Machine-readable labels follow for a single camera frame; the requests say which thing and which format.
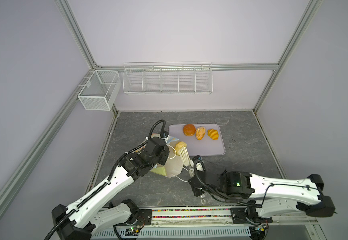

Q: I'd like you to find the round pale scored bun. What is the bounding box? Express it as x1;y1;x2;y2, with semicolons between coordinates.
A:
175;141;187;155

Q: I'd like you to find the green paper gift bag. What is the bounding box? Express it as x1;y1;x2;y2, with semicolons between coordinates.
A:
150;136;185;178

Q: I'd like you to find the oval orange fake bread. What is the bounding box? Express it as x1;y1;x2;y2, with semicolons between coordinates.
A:
195;126;206;141

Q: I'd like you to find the lavender plastic tray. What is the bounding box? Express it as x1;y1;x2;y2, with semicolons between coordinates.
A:
168;124;226;157

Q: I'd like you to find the round brown fake bun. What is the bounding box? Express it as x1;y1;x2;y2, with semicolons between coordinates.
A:
183;124;196;137

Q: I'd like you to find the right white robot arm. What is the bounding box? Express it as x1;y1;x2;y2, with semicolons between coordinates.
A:
188;156;336;221

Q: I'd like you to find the small white mesh basket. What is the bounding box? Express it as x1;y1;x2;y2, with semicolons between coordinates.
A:
78;70;121;111

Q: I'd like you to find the long white wire rack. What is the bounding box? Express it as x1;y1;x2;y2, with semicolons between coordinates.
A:
123;62;214;95

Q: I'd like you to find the white vented cable duct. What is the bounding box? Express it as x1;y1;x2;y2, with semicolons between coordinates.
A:
91;226;252;240

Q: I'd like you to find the yellow fake bread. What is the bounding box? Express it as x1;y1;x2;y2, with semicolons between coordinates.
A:
207;129;220;141

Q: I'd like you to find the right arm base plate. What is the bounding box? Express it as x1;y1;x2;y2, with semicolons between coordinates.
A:
230;207;273;226

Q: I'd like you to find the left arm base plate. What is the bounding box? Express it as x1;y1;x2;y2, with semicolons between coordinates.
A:
123;209;152;226

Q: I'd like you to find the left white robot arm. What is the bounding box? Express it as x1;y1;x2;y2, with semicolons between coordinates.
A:
45;120;169;240

